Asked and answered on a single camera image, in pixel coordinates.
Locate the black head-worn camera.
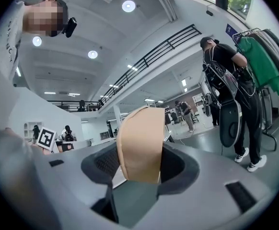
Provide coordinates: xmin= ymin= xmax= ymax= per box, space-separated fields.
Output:
xmin=61 ymin=16 xmax=78 ymax=38

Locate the person's white printed shirt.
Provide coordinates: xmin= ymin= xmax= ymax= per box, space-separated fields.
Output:
xmin=0 ymin=0 xmax=26 ymax=81

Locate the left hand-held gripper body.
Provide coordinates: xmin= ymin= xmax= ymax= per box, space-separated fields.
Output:
xmin=36 ymin=126 xmax=74 ymax=154

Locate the black balcony railing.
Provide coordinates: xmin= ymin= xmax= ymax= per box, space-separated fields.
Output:
xmin=47 ymin=24 xmax=202 ymax=112

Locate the green shirt on hanger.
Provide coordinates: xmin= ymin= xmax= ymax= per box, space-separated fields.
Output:
xmin=236 ymin=35 xmax=279 ymax=96

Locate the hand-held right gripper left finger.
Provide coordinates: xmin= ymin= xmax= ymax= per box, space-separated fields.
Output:
xmin=33 ymin=141 xmax=130 ymax=230

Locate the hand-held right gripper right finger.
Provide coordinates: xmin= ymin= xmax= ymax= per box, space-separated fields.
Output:
xmin=132 ymin=142 xmax=278 ymax=230

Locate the metal clothes rack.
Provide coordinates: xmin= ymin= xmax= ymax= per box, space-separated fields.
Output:
xmin=232 ymin=27 xmax=279 ymax=152

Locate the blue wall sign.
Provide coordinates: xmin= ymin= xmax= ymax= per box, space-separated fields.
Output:
xmin=225 ymin=23 xmax=235 ymax=37

